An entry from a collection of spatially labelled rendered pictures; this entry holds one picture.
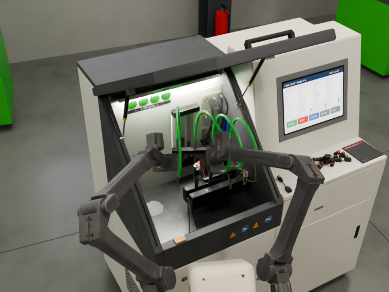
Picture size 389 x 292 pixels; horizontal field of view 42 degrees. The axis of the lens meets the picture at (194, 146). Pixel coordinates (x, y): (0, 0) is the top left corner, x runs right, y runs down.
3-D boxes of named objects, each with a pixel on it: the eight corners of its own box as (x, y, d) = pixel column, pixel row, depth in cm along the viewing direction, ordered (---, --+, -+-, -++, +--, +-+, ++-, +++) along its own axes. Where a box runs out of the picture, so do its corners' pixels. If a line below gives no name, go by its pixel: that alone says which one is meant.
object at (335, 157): (319, 174, 260) (321, 165, 257) (306, 163, 267) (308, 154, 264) (352, 161, 269) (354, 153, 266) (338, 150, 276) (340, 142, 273)
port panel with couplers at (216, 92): (202, 142, 269) (204, 92, 251) (199, 139, 272) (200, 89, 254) (223, 136, 275) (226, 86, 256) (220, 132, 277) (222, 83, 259)
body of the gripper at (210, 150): (220, 146, 219) (224, 143, 212) (223, 170, 218) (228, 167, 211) (205, 149, 218) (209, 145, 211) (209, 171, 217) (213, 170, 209)
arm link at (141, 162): (81, 223, 151) (110, 218, 146) (73, 207, 150) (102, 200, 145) (141, 163, 188) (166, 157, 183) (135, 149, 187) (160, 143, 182)
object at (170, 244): (164, 274, 229) (163, 250, 220) (160, 267, 233) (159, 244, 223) (274, 228, 254) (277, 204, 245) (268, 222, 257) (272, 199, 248)
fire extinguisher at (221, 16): (217, 51, 601) (219, 7, 569) (212, 46, 612) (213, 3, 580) (230, 48, 606) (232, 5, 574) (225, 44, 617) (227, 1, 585)
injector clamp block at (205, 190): (192, 221, 252) (192, 198, 243) (182, 208, 259) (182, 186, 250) (248, 199, 266) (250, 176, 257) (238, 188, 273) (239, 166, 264)
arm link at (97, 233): (66, 240, 144) (94, 235, 139) (78, 199, 152) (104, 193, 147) (150, 296, 174) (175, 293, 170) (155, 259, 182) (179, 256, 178)
